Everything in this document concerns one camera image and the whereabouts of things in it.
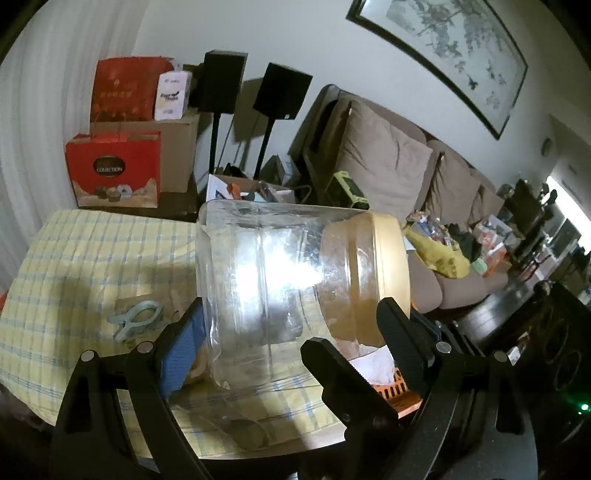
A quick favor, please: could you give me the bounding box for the yellow plaid tablecloth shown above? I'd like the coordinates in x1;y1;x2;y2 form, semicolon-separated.
0;209;416;462

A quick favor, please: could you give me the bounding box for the brown cardboard box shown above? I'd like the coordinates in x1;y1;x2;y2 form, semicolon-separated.
90;112;202;195

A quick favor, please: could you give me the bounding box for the blue plastic clip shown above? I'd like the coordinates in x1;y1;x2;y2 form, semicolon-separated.
108;302;165;343

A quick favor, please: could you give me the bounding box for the red gift bag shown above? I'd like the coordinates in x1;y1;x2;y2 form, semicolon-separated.
90;56;174;124

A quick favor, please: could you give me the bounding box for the framed ink painting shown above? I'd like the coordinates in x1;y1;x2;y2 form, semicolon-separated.
346;0;530;141

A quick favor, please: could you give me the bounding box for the yellow cloth on sofa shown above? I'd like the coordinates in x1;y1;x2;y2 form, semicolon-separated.
405;228;473;279

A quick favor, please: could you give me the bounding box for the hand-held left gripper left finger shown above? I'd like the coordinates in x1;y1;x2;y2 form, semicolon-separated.
50;298;218;480

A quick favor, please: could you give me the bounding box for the brown sofa cushion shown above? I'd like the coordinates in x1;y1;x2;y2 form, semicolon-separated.
422;140;481;225
468;168;507;223
335;99;439;225

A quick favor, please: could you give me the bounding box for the green black device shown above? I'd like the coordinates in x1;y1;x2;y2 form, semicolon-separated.
324;170;370;211

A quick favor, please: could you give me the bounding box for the clear jar tan lid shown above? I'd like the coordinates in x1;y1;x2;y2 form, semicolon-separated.
195;199;411;398

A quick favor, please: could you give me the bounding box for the dark coffee table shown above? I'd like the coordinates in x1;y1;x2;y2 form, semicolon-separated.
455;281;542;356

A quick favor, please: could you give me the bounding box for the white curtain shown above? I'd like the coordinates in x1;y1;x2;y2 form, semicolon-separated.
0;0;154;301

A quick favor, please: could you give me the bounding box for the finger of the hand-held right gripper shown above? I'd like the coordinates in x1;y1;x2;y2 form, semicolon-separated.
300;337;400;441

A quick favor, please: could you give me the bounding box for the black speaker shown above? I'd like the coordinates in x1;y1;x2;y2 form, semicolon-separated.
253;63;314;121
199;51;248;114

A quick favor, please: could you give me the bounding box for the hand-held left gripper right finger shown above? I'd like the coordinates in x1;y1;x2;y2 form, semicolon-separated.
374;298;539;480

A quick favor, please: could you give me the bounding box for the brown sofa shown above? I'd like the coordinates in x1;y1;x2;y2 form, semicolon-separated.
288;84;532;319

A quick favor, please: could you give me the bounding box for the orange plastic basket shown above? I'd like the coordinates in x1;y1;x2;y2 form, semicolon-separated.
364;307;428;418

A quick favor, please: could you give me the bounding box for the open cardboard clutter box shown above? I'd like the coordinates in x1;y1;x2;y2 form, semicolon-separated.
205;173;297;205

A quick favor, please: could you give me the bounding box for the white foam net sheet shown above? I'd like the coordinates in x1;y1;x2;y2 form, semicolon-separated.
348;344;399;387

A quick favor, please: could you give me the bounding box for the red printed gift box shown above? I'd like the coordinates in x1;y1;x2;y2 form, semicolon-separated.
65;131;162;209

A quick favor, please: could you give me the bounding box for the small white box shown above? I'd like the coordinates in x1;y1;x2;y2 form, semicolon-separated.
154;71;193;121

